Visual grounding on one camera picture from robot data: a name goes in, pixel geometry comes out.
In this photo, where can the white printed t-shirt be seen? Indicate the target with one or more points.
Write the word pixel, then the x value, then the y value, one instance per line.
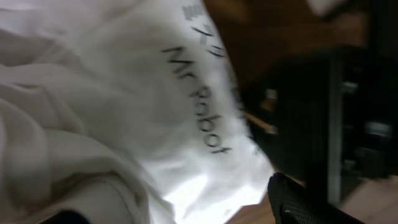
pixel 123 112

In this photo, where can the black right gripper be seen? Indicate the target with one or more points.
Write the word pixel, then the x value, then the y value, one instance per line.
pixel 322 116

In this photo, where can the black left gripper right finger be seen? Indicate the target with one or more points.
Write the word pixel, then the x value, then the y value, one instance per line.
pixel 292 204

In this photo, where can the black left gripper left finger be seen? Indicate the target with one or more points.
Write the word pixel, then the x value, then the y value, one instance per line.
pixel 66 217

